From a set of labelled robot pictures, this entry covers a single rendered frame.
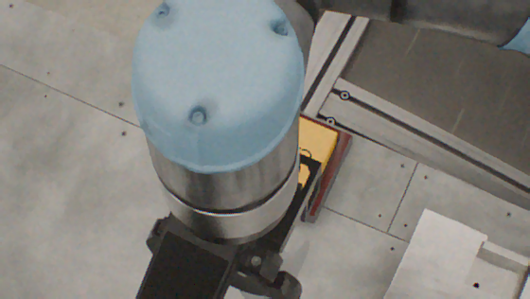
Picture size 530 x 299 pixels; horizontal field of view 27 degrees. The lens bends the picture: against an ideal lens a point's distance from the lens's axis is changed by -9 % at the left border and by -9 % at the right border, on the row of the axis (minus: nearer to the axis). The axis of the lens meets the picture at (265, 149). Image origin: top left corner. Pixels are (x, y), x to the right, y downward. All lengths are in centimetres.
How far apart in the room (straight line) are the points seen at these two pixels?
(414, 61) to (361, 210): 74
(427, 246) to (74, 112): 35
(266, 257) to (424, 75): 105
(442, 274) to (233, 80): 44
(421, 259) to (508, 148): 81
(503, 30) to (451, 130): 112
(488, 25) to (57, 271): 55
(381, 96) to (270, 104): 121
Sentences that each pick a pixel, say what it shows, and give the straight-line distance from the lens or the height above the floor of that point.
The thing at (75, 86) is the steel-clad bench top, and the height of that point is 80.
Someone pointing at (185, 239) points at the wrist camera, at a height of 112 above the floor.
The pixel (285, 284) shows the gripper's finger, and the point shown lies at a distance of 73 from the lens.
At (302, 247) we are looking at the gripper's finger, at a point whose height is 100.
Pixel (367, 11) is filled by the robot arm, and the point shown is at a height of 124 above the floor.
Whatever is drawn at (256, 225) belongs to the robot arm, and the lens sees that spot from 63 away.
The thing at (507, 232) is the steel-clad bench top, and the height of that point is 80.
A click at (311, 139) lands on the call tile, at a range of 100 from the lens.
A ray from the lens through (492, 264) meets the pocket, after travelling 95.
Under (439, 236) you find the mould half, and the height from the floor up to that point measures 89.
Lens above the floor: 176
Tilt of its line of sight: 68 degrees down
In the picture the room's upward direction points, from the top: 2 degrees counter-clockwise
